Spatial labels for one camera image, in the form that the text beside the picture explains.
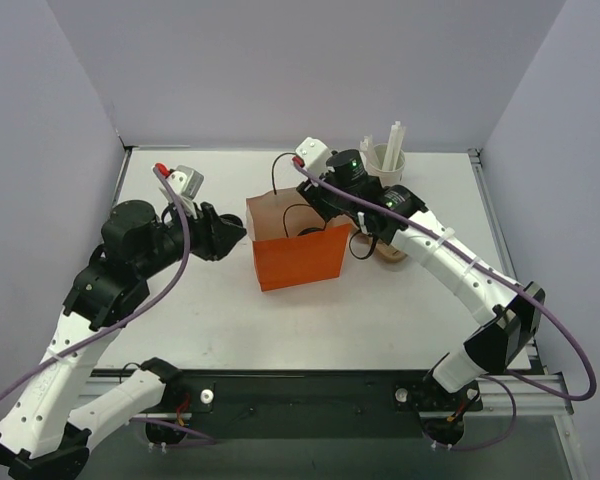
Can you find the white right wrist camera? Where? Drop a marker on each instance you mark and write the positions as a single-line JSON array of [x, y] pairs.
[[313, 155]]

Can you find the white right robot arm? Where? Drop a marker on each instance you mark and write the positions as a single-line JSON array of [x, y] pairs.
[[505, 312]]

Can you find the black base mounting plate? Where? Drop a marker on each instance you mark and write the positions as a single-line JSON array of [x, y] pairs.
[[312, 404]]

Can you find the white straw holder cup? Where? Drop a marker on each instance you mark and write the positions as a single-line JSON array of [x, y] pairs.
[[390, 176]]

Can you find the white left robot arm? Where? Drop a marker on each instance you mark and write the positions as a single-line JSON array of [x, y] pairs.
[[45, 436]]

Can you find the black plastic cup lid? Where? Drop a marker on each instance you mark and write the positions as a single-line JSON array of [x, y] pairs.
[[309, 230]]

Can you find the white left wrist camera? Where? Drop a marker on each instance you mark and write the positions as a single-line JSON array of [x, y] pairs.
[[185, 182]]

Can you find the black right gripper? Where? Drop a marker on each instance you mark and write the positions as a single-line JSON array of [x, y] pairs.
[[315, 195]]

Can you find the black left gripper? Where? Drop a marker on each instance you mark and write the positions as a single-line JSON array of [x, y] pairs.
[[208, 232]]

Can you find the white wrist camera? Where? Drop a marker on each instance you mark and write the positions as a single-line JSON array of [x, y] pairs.
[[185, 182], [313, 155]]

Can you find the orange paper bag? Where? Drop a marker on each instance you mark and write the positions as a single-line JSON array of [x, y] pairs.
[[281, 258]]

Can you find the white wrapped straw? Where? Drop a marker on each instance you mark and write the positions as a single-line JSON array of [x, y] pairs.
[[367, 147], [394, 146]]

